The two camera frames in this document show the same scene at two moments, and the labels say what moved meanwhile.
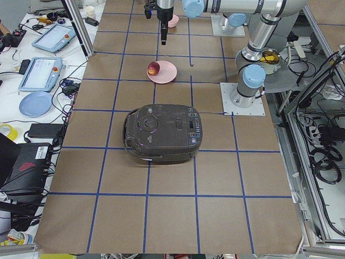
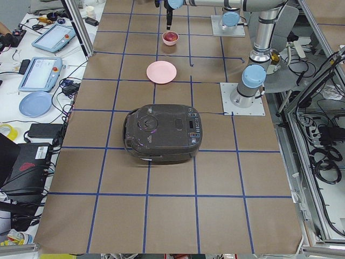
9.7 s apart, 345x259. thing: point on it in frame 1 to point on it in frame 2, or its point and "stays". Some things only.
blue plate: [35, 104] stays
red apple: [153, 68] to [170, 36]
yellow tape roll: [13, 133] stays
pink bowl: [173, 22] to [170, 38]
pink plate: [167, 73] stays
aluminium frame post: [83, 36] stays
